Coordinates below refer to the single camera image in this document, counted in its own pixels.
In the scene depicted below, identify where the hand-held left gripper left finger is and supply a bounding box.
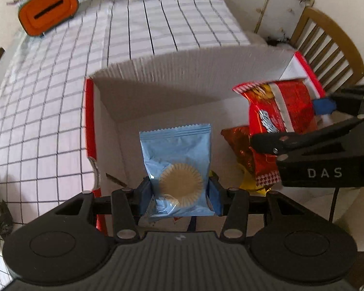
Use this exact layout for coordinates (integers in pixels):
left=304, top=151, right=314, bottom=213
left=33, top=177, right=152, bottom=243

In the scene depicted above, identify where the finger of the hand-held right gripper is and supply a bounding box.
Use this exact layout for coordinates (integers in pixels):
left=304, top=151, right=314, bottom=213
left=313, top=84, right=364, bottom=119
left=250, top=117, right=363, bottom=162

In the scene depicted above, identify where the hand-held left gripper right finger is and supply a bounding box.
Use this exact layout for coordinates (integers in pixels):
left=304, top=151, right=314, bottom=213
left=209, top=177, right=331, bottom=243

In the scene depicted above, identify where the red checked-edge snack packet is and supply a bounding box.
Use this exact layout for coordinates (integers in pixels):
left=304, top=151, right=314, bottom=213
left=232, top=79, right=320, bottom=189

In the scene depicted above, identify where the yellow snack packet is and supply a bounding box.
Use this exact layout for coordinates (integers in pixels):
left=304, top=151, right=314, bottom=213
left=238, top=164, right=272, bottom=195

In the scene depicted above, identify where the shiny orange-red snack packet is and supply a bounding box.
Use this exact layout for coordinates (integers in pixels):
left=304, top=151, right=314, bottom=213
left=221, top=125, right=257, bottom=176

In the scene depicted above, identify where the blue cake snack packet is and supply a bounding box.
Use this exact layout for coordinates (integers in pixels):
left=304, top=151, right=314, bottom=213
left=139, top=124, right=215, bottom=218

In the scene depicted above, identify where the red cardboard box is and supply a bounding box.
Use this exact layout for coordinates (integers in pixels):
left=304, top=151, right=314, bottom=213
left=84, top=47, right=327, bottom=237

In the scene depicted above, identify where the dark snack packet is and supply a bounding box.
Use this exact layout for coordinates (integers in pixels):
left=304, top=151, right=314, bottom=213
left=0, top=200, right=14, bottom=238

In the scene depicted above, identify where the dark bag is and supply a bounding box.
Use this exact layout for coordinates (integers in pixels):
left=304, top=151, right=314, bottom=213
left=266, top=36, right=292, bottom=48

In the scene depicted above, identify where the white sideboard cabinet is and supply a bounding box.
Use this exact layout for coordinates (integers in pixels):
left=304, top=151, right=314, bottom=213
left=206, top=0, right=315, bottom=42

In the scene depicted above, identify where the checked tablecloth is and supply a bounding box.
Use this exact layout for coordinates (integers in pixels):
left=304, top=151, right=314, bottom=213
left=0, top=0, right=252, bottom=291

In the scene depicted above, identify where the orange tissue box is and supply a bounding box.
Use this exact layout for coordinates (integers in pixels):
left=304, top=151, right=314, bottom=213
left=17, top=0, right=80, bottom=37

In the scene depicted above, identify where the black cable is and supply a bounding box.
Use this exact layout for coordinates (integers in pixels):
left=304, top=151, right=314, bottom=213
left=329, top=187, right=340, bottom=222

